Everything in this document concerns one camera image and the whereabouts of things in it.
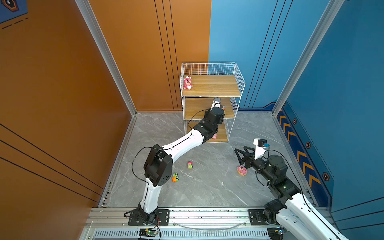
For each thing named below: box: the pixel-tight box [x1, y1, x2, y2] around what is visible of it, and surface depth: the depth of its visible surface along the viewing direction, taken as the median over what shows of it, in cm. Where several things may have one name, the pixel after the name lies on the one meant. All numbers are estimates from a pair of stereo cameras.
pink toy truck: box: [187, 161, 193, 170], surface depth 91 cm
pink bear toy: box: [183, 75, 193, 90], surface depth 74 cm
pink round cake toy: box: [237, 165, 248, 177], surface depth 88 cm
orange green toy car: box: [172, 172, 180, 183], surface depth 87 cm
